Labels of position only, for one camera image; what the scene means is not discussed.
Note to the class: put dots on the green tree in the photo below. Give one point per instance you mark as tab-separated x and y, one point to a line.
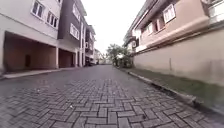
118	55

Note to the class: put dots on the grey brick paved road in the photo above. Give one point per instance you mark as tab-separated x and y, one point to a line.
96	96

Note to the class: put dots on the dark grey building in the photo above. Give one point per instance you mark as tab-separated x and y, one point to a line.
71	33

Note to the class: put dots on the concrete kerb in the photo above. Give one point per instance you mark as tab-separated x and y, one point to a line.
160	87

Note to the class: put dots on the pink-beige building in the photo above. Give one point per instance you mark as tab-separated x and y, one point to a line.
180	23

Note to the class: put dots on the grass strip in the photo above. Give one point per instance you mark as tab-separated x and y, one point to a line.
190	87

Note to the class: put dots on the pale concrete pavement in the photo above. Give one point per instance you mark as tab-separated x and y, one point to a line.
30	73

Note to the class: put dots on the beige building with garage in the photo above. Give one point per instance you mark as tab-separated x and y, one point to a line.
26	23

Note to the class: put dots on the beige boundary wall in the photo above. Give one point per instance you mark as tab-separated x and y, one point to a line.
186	57

